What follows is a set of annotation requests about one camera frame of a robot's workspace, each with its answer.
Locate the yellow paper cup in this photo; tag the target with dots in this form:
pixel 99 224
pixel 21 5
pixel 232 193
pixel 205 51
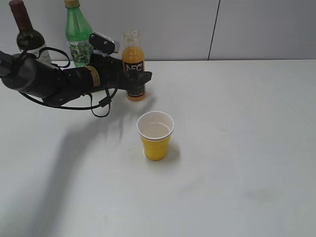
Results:
pixel 155 129

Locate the green plastic soda bottle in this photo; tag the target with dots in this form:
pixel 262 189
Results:
pixel 78 31

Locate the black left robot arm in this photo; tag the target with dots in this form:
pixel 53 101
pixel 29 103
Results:
pixel 56 86

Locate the NFC orange juice bottle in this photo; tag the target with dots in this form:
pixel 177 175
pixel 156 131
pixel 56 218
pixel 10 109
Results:
pixel 133 60

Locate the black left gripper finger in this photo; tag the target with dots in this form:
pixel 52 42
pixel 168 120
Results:
pixel 138 78

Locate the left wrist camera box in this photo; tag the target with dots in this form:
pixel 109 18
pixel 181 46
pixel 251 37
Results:
pixel 104 44

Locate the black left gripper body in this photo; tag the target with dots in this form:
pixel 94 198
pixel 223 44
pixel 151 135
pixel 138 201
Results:
pixel 107 73

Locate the dark red wine bottle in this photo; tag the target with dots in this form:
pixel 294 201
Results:
pixel 28 38

